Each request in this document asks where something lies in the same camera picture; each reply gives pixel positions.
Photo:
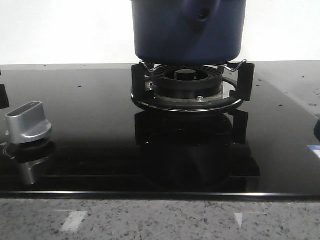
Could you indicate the dark blue saucepan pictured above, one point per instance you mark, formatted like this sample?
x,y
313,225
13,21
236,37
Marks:
x,y
188,32

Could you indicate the black gas burner head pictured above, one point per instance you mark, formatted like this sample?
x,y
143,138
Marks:
x,y
186,82

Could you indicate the black glass gas hob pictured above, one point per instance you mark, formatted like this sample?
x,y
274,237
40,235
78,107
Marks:
x,y
114,137

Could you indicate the silver stove control knob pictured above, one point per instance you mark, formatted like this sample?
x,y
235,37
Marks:
x,y
28,123

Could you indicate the black left pan support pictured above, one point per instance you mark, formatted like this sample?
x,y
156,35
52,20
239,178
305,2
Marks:
x,y
4,101

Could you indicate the blue white hob sticker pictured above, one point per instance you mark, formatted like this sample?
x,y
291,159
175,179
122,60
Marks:
x,y
315,149

